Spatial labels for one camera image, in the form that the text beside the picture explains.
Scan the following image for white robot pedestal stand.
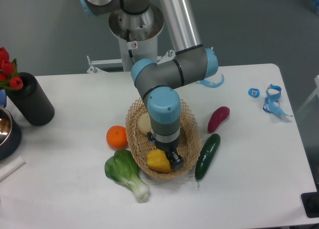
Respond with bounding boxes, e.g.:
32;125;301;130
87;36;176;74

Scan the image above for blue curved tape strip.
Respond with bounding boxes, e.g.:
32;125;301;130
195;74;225;88

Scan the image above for green bok choy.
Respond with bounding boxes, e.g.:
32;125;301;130
104;149;150;202

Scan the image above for blue object left edge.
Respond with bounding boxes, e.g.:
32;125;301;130
0;90;7;108

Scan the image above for black cylindrical vase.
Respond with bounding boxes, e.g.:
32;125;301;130
5;72;55;126

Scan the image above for white paper strip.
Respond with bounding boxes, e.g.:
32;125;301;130
0;156;26;181

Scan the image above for blue tangled ribbon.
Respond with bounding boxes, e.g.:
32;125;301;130
263;84;293;117

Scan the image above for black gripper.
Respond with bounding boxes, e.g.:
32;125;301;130
147;131;184;171

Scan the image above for black device table corner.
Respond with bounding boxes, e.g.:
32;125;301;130
301;192;319;218

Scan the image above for dark green cucumber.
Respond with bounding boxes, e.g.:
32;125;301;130
195;133;221;187

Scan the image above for orange fruit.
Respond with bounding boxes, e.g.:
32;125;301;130
106;125;128;150

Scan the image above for woven wicker basket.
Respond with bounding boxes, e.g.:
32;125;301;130
126;99;202;180

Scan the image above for yellow bell pepper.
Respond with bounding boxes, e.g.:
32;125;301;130
147;149;173;174

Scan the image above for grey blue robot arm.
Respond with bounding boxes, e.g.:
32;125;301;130
80;0;218;171

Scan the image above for red tulip flowers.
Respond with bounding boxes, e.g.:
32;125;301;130
0;47;23;91

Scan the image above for small blue tag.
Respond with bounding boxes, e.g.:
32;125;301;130
248;88;260;98

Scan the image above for steel bowl dark rim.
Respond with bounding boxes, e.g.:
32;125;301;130
0;107;22;160

